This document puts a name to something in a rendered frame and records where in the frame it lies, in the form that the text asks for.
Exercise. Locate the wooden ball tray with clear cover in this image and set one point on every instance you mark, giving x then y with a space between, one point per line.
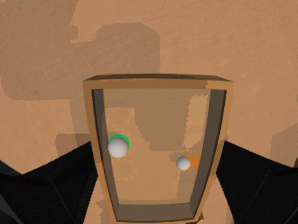
157 140

